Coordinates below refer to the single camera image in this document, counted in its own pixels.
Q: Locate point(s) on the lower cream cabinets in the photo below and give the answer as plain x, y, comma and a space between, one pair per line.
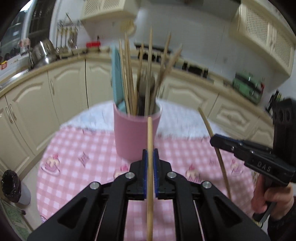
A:
36, 104

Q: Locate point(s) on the steel pot upside down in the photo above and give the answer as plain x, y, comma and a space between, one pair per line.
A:
42, 54

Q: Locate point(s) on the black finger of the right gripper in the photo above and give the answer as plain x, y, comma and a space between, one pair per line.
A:
259, 158

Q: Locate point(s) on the person's right hand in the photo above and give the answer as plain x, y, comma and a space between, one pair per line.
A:
282, 196

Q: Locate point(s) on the window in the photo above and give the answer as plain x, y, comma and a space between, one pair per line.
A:
32, 22

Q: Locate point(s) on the upper cream cabinets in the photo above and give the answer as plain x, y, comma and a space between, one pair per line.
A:
248, 41

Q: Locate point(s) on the pink utensil cup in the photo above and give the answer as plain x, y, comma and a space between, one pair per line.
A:
130, 133

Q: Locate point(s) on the green electric cooker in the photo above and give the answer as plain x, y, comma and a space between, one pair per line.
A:
248, 86

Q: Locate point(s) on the teal knife sheath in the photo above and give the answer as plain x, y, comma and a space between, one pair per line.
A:
117, 82

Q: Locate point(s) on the hanging utensil rack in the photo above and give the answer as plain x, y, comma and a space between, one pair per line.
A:
67, 35

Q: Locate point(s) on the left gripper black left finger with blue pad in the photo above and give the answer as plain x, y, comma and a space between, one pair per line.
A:
99, 211

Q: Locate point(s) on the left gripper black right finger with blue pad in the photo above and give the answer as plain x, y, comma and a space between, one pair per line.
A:
201, 211

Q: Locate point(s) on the wooden chopstick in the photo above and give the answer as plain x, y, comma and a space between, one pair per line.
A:
150, 180
217, 151

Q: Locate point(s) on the black trash bin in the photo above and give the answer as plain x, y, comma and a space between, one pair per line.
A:
14, 189

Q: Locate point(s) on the steel sink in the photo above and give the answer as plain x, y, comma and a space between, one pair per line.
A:
12, 79

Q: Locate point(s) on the red container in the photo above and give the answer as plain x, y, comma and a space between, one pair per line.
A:
93, 44

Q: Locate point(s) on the round beige wall trivet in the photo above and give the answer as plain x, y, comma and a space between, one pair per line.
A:
128, 27

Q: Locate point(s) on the cream cabinets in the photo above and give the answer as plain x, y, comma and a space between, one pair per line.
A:
248, 41
36, 104

